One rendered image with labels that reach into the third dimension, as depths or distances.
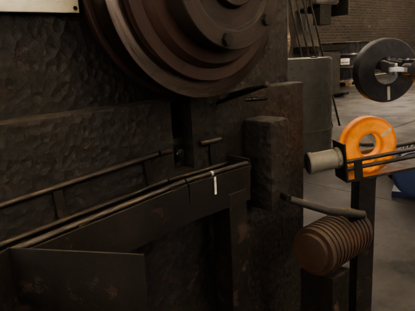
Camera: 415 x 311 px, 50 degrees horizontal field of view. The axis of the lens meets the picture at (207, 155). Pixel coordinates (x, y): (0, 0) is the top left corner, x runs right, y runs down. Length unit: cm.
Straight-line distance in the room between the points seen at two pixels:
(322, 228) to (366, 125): 31
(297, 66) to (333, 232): 256
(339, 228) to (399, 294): 85
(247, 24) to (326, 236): 54
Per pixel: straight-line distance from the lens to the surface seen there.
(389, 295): 198
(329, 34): 1274
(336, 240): 116
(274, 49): 136
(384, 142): 130
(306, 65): 362
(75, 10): 94
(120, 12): 84
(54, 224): 87
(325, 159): 123
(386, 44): 118
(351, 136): 125
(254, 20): 94
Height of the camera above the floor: 97
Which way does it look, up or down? 13 degrees down
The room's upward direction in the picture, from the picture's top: 3 degrees counter-clockwise
